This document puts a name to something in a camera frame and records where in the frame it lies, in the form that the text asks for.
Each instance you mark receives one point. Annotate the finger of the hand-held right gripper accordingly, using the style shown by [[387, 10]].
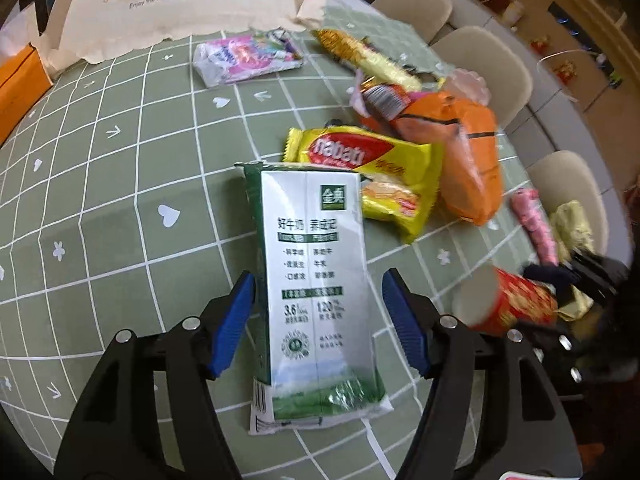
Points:
[[560, 350], [590, 280]]

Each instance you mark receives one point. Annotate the orange tissue box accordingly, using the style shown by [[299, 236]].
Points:
[[20, 90]]

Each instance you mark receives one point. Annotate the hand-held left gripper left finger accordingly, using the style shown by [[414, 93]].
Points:
[[232, 325]]

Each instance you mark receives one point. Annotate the beige chair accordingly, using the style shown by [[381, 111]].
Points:
[[565, 175], [415, 5], [480, 60]]

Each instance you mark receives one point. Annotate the orange tissue pack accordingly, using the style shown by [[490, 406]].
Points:
[[470, 170]]

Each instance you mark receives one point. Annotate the red gold figurine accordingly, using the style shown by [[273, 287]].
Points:
[[540, 44], [566, 71]]

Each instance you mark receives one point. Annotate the pink white tissue packet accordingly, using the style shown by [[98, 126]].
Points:
[[240, 57]]

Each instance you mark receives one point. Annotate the white plastic bag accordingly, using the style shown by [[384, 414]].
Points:
[[15, 40]]

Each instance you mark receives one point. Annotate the pink wrapped snack stick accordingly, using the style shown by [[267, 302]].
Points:
[[537, 230]]

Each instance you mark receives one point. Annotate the red snack wrapper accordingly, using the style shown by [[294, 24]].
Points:
[[520, 305]]

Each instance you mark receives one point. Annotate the green white milk carton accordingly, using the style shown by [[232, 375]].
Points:
[[315, 260]]

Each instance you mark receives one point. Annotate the green checked tablecloth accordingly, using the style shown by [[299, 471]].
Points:
[[125, 160]]

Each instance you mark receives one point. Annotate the golden yellow snack wrapper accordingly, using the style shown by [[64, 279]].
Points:
[[360, 57]]

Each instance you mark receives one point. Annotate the yellow wafer packet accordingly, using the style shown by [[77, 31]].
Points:
[[395, 170]]

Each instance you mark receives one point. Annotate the cream printed food cover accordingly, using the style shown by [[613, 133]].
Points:
[[175, 10]]

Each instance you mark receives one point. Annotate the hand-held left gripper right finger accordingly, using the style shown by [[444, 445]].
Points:
[[405, 325]]

